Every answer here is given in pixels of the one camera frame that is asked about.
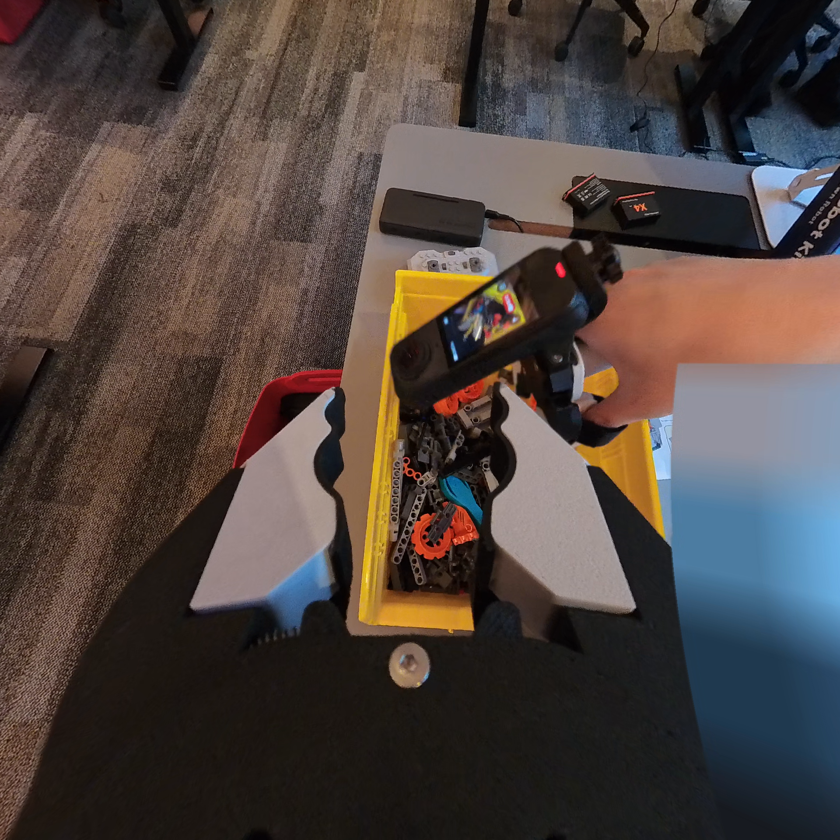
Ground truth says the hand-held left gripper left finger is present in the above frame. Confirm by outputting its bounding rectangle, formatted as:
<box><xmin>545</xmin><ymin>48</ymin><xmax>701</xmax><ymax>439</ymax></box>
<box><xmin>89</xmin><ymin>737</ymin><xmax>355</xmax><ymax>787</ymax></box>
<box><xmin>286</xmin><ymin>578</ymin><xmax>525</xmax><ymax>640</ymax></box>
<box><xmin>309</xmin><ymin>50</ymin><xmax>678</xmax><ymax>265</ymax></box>
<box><xmin>189</xmin><ymin>387</ymin><xmax>355</xmax><ymax>634</ymax></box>

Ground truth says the large orange gear wheel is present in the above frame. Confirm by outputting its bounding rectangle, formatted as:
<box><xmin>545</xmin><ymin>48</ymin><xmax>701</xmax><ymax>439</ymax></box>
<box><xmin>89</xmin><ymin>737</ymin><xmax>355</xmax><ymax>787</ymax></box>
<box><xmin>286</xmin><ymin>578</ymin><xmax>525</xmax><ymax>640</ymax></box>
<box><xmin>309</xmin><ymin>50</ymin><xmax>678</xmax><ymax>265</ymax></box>
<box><xmin>412</xmin><ymin>512</ymin><xmax>460</xmax><ymax>560</ymax></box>

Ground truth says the black hanging cable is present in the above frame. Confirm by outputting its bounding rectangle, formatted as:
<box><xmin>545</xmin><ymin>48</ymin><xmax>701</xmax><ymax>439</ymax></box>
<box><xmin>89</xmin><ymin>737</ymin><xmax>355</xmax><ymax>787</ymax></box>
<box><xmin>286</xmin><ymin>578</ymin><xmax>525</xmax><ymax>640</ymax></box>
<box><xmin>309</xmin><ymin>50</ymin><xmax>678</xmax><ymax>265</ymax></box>
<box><xmin>626</xmin><ymin>33</ymin><xmax>660</xmax><ymax>133</ymax></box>

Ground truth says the white flat pad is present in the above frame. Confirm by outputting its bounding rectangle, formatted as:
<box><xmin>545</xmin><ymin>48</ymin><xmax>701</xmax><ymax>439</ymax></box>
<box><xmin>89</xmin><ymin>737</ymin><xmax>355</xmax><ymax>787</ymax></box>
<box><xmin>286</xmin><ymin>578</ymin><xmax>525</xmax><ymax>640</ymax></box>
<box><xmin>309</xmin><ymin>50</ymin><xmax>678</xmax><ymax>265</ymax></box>
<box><xmin>751</xmin><ymin>164</ymin><xmax>840</xmax><ymax>249</ymax></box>

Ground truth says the red plastic bin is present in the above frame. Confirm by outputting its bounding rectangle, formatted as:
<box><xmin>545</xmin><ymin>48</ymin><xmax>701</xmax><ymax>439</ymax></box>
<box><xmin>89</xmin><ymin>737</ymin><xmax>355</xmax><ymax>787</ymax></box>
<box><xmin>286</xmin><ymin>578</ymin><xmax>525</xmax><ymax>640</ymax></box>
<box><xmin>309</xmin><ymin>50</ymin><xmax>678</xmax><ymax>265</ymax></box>
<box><xmin>233</xmin><ymin>369</ymin><xmax>345</xmax><ymax>470</ymax></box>

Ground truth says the black battery with grey label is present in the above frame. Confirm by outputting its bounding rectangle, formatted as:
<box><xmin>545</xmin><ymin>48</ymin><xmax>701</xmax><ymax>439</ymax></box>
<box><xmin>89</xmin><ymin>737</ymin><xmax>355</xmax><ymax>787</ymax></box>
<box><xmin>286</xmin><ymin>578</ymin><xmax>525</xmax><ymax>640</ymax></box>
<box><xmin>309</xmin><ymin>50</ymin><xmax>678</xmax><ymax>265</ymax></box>
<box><xmin>562</xmin><ymin>174</ymin><xmax>613</xmax><ymax>216</ymax></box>

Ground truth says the orange spoked gear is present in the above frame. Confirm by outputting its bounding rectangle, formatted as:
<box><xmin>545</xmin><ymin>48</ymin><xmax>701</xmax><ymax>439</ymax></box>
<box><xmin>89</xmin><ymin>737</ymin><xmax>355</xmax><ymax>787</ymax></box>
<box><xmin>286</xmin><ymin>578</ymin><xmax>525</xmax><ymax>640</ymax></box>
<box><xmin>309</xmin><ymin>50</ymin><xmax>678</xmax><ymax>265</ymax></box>
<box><xmin>433</xmin><ymin>384</ymin><xmax>490</xmax><ymax>416</ymax></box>

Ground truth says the black office chair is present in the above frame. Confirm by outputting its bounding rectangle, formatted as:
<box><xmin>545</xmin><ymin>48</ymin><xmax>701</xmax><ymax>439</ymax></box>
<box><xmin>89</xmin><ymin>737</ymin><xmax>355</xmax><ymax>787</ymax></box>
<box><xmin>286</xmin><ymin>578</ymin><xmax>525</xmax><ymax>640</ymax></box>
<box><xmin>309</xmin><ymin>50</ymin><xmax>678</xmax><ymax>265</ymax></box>
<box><xmin>508</xmin><ymin>0</ymin><xmax>651</xmax><ymax>63</ymax></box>

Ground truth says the white control hub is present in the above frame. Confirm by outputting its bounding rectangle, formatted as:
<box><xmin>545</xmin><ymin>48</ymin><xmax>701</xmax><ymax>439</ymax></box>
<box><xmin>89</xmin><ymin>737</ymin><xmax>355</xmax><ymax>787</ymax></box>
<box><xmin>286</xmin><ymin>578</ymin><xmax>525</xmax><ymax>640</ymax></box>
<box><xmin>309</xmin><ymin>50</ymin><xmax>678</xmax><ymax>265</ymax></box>
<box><xmin>407</xmin><ymin>248</ymin><xmax>493</xmax><ymax>277</ymax></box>

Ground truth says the person's right hand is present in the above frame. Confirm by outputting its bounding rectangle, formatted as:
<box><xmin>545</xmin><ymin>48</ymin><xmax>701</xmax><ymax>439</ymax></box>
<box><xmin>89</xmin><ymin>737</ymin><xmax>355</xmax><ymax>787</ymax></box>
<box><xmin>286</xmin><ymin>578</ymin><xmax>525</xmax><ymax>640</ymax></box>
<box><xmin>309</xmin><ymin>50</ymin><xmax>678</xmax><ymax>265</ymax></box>
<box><xmin>574</xmin><ymin>259</ymin><xmax>718</xmax><ymax>429</ymax></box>

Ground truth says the pale desk with black legs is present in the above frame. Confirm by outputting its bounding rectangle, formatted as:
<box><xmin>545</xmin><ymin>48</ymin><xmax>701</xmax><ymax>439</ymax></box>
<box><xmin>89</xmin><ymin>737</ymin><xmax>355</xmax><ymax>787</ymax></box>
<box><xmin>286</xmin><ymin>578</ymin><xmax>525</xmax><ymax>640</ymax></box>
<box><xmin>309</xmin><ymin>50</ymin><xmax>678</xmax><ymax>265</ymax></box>
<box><xmin>157</xmin><ymin>0</ymin><xmax>214</xmax><ymax>91</ymax></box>

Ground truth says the black charger box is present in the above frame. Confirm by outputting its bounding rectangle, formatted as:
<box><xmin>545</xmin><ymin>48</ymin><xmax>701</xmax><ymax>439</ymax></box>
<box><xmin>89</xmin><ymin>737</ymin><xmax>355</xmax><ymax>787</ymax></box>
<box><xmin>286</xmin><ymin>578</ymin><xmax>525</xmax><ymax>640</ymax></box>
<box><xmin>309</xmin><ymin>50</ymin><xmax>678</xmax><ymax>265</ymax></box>
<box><xmin>379</xmin><ymin>188</ymin><xmax>488</xmax><ymax>247</ymax></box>

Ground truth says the pile of small building parts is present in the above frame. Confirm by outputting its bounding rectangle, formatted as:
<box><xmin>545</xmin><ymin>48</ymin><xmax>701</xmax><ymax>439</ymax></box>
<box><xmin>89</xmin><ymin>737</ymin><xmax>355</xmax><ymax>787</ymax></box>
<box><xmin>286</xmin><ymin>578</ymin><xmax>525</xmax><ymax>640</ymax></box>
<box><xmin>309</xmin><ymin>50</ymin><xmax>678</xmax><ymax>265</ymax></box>
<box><xmin>387</xmin><ymin>367</ymin><xmax>506</xmax><ymax>595</ymax></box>

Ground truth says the long light grey holed beam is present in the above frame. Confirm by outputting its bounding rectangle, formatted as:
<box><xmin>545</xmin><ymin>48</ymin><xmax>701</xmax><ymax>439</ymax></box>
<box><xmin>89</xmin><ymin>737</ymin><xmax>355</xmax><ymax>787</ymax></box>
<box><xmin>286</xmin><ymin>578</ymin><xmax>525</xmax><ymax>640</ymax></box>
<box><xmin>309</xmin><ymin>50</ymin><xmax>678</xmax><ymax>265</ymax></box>
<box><xmin>390</xmin><ymin>441</ymin><xmax>404</xmax><ymax>542</ymax></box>

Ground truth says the wooden desk with black legs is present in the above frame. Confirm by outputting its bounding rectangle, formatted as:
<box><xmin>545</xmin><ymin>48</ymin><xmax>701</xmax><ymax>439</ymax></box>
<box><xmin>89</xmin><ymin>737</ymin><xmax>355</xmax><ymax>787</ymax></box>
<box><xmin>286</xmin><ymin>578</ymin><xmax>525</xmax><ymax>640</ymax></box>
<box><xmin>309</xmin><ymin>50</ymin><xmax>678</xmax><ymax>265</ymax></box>
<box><xmin>457</xmin><ymin>0</ymin><xmax>837</xmax><ymax>158</ymax></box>

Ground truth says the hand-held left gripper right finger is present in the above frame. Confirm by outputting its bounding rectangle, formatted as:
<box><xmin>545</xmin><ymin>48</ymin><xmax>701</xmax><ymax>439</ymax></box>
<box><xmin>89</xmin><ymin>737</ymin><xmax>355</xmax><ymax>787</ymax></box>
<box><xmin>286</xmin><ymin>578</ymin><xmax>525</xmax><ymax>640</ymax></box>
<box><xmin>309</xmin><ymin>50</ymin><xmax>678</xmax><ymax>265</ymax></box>
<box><xmin>474</xmin><ymin>386</ymin><xmax>637</xmax><ymax>641</ymax></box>

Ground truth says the blue plastic separator tool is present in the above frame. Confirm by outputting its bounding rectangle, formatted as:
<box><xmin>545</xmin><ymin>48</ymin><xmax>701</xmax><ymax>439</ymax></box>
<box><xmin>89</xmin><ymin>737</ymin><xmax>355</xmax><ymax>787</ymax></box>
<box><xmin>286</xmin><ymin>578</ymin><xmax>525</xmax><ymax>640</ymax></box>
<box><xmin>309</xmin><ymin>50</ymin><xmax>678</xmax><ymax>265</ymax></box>
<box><xmin>438</xmin><ymin>474</ymin><xmax>487</xmax><ymax>522</ymax></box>

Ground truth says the yellow plastic bin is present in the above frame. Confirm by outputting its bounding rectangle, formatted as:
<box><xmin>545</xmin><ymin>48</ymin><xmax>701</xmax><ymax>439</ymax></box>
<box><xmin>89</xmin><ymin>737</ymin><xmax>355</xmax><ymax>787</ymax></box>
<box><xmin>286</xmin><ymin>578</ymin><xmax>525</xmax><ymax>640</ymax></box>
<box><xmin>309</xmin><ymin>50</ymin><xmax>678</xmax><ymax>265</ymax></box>
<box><xmin>357</xmin><ymin>269</ymin><xmax>665</xmax><ymax>634</ymax></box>

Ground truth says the black desk pad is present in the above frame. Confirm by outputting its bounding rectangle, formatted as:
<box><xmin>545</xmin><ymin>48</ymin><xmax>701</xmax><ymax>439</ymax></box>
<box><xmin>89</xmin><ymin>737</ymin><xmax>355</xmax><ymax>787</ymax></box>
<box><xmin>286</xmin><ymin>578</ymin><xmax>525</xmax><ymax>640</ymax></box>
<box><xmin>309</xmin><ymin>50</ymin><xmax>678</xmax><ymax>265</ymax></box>
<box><xmin>571</xmin><ymin>176</ymin><xmax>762</xmax><ymax>252</ymax></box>

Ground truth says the blue cardboard kit box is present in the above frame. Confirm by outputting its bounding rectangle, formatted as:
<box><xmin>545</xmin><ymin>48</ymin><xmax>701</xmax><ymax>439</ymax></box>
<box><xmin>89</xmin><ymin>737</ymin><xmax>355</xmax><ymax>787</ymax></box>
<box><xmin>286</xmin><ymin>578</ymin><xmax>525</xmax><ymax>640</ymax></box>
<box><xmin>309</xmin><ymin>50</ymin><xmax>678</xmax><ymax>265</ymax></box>
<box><xmin>774</xmin><ymin>164</ymin><xmax>840</xmax><ymax>258</ymax></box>

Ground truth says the red storage box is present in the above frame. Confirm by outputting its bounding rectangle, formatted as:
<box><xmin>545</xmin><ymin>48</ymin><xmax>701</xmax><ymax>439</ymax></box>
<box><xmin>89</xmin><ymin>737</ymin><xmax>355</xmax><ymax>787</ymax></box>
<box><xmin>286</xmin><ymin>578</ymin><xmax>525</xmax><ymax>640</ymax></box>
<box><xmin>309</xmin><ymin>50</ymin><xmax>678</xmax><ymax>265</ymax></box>
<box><xmin>0</xmin><ymin>0</ymin><xmax>48</xmax><ymax>46</ymax></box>

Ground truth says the black battery with orange mark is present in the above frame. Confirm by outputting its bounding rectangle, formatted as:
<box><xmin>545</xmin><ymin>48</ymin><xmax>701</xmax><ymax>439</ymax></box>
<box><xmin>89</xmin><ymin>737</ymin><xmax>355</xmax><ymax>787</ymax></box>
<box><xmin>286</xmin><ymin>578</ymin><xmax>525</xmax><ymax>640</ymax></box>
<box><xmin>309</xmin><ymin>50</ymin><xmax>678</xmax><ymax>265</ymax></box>
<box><xmin>612</xmin><ymin>190</ymin><xmax>662</xmax><ymax>231</ymax></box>

